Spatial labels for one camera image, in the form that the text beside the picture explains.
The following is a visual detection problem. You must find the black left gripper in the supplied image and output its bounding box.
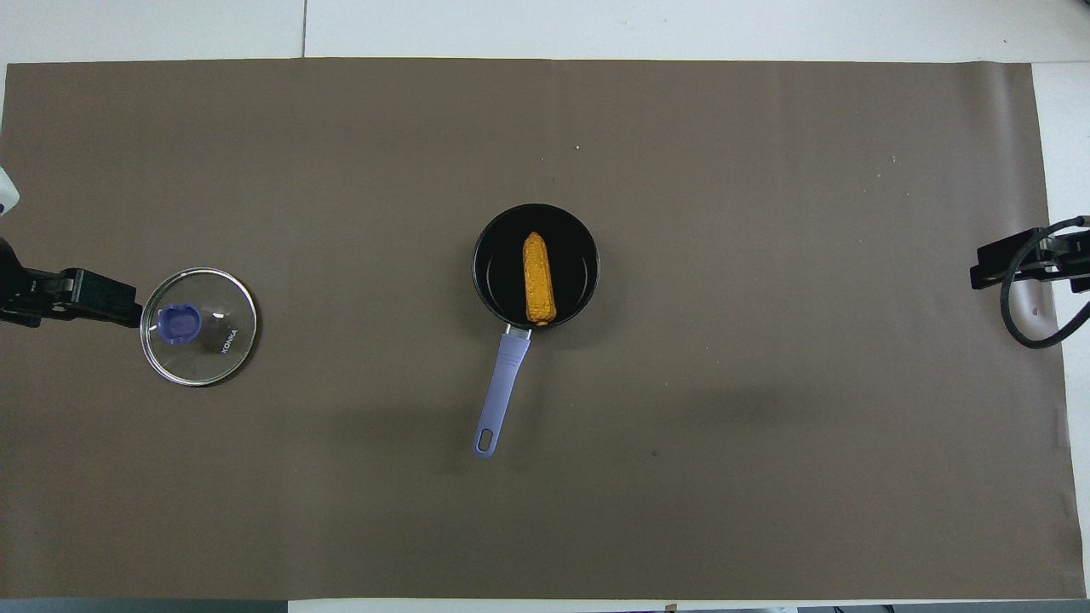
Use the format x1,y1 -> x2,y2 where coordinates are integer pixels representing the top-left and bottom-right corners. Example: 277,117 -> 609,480
0,237 -> 142,329

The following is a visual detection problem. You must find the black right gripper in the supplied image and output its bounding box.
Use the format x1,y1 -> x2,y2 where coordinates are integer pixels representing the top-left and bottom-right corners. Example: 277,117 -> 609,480
969,227 -> 1090,295

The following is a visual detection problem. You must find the glass lid with blue knob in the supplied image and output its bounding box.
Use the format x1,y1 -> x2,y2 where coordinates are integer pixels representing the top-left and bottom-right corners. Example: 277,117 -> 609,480
140,267 -> 259,387

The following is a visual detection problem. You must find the yellow corn cob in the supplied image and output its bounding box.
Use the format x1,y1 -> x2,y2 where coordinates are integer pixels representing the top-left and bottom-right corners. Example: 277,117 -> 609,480
522,232 -> 558,325

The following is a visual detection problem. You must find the brown table mat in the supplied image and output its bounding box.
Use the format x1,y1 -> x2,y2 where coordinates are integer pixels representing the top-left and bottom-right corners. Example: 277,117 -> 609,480
0,58 -> 1076,601

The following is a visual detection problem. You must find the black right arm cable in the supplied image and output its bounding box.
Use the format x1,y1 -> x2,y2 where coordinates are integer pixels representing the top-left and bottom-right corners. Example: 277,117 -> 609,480
1000,216 -> 1090,349

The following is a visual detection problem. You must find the dark pot with purple handle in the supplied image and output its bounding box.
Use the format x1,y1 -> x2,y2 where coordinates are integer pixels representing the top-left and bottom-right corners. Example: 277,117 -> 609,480
473,203 -> 601,461

